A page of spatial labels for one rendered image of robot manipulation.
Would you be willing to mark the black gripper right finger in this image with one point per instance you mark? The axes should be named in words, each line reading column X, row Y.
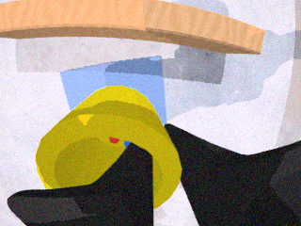
column 221, row 184

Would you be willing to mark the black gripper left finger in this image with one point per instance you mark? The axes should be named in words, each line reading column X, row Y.
column 123, row 196

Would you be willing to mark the tan curved bar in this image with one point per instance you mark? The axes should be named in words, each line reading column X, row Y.
column 154, row 20

